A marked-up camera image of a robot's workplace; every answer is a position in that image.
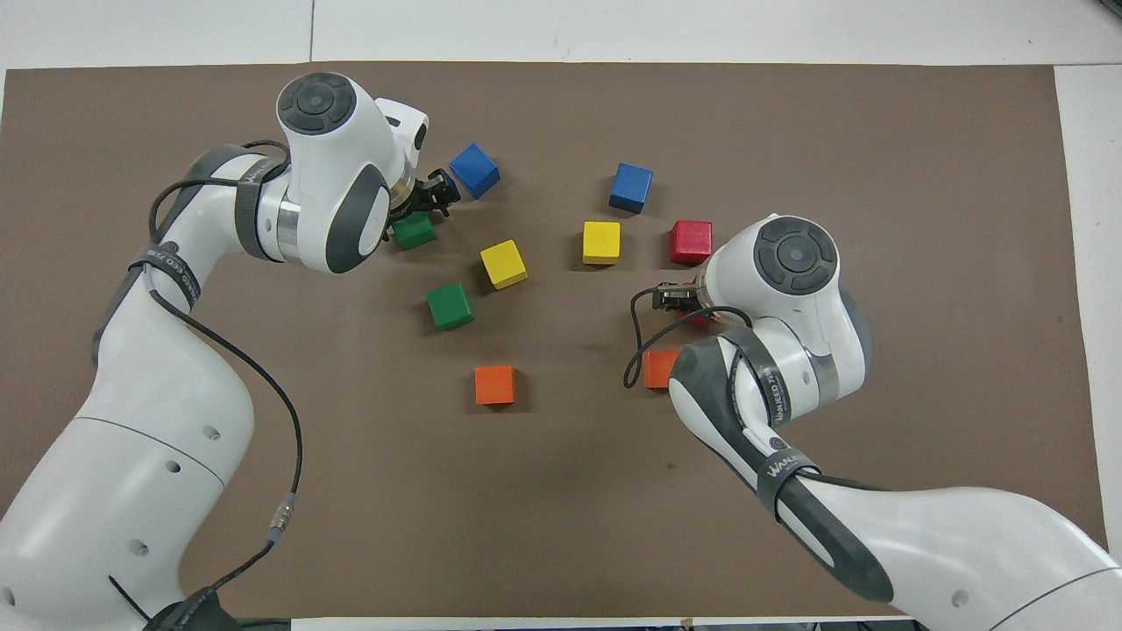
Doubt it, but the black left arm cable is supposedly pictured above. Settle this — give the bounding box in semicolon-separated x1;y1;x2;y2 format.
110;138;304;631

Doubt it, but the yellow wooden cube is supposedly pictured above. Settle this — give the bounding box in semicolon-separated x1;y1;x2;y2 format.
582;221;622;266
479;239;529;290

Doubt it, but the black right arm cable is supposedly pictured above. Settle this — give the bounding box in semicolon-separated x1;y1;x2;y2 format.
623;285;755;389

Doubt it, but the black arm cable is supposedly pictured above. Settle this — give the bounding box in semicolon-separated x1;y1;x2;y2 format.
110;138;304;631
623;285;755;389

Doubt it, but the blue wooden cube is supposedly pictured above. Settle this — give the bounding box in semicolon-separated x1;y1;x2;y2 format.
449;143;501;201
608;162;655;216

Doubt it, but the green wooden cube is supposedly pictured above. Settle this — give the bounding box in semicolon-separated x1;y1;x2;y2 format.
426;281;476;331
392;213;438;252

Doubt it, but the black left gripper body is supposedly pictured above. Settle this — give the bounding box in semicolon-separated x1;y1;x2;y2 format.
405;168;462;211

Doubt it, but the orange wooden cube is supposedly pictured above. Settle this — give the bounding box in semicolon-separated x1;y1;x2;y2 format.
474;365;517;407
643;350;683;390

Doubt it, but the brown table mat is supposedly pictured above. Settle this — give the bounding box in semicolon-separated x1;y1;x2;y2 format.
0;60;1116;620

